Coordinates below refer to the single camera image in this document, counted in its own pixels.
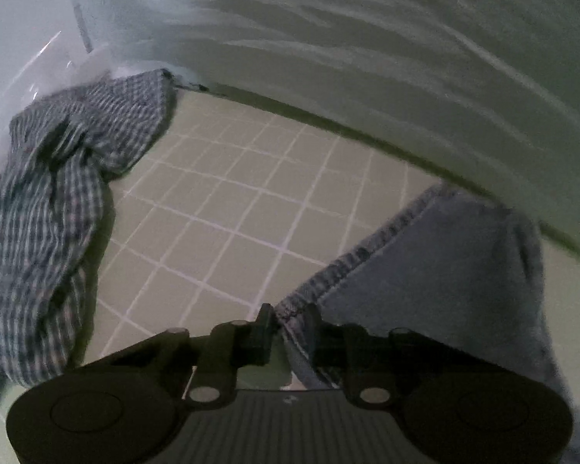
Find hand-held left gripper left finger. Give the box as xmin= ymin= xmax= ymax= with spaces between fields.
xmin=101 ymin=304 xmax=277 ymax=406

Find green grid pattern mat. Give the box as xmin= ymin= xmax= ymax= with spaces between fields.
xmin=0 ymin=88 xmax=580 ymax=426

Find blue denim jeans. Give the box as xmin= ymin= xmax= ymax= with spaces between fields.
xmin=275 ymin=181 xmax=580 ymax=464

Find blue checkered shirt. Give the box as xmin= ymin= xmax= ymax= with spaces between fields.
xmin=0 ymin=68 xmax=179 ymax=426

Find white carrot print bed sheet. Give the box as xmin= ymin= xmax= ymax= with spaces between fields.
xmin=65 ymin=0 xmax=580 ymax=266

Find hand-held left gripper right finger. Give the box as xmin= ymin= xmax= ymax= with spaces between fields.
xmin=304 ymin=304 xmax=465 ymax=406

